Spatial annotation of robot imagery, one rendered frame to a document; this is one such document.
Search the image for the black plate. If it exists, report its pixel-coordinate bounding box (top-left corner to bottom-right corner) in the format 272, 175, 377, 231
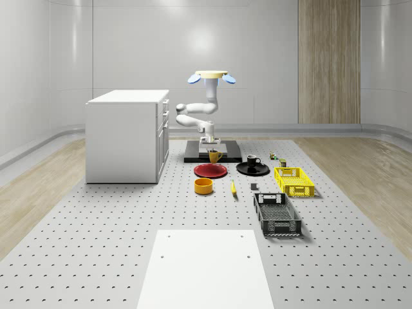
236, 161, 270, 176

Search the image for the yellow bowl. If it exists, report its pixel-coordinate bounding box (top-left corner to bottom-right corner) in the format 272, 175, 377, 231
194, 178, 214, 195

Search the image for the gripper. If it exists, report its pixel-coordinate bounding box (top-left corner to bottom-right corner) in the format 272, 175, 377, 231
199, 136, 222, 153

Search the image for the yellow basket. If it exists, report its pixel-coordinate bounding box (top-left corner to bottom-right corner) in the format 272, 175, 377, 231
274, 167, 316, 198

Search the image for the white board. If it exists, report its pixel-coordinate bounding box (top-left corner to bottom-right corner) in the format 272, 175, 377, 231
136, 229, 275, 309

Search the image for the dark grey basket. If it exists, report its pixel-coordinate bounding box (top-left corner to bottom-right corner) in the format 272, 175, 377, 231
252, 192, 303, 238

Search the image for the red plate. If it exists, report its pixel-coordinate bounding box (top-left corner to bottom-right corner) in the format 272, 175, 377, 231
193, 163, 229, 178

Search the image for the white cabinet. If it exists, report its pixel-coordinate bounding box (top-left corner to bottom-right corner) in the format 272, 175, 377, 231
85, 89, 171, 185

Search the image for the black stove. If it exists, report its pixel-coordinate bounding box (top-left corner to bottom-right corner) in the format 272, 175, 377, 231
183, 139, 243, 164

